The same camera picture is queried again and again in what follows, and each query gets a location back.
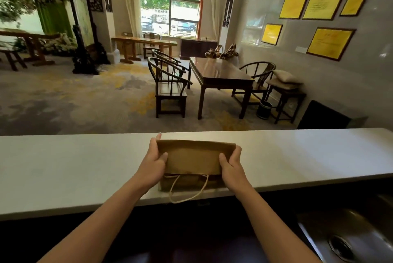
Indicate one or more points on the arched window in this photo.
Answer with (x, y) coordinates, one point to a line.
(170, 8)

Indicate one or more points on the stainless steel sink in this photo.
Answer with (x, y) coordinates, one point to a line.
(362, 226)

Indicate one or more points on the wood root carving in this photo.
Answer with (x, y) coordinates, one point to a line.
(229, 52)
(213, 52)

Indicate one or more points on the beige curtain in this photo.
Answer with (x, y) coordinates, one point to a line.
(217, 8)
(130, 5)

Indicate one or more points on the person's right hand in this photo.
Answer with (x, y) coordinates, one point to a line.
(235, 173)

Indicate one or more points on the dark wooden cabinet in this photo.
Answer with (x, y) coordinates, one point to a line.
(198, 48)

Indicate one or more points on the rustic wooden table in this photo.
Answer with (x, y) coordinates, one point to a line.
(30, 37)

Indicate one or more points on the black trash bin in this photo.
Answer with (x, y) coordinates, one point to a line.
(264, 110)

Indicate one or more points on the small white wall label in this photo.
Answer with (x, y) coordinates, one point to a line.
(301, 50)

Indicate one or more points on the rustic wooden stool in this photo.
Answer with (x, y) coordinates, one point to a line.
(10, 54)

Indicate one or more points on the beige cushion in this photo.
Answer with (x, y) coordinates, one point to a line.
(287, 76)
(281, 85)

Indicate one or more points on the green wall panel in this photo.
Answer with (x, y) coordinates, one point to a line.
(55, 20)

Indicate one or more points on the person's right thumb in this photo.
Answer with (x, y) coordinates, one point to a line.
(223, 161)

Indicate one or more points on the person's left forearm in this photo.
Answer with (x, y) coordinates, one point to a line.
(101, 223)

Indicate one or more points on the person's left hand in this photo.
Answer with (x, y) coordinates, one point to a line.
(149, 167)

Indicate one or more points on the long light wooden desk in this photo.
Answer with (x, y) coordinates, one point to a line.
(144, 40)

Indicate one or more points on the sink drain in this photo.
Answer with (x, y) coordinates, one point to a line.
(341, 247)

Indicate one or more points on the standing painted screen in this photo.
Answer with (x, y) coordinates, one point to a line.
(83, 20)

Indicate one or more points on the dark wooden stool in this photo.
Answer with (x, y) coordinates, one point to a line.
(288, 95)

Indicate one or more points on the person's right forearm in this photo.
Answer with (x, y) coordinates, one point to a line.
(270, 226)

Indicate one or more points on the dark wooden table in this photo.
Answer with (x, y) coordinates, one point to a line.
(219, 72)

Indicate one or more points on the dark wooden armchair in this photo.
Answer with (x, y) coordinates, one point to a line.
(167, 57)
(256, 71)
(169, 88)

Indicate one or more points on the person's left thumb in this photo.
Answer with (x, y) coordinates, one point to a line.
(162, 159)

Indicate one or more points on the wooden chair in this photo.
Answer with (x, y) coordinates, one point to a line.
(151, 36)

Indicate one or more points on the brown paper bag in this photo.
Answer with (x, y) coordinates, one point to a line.
(193, 157)

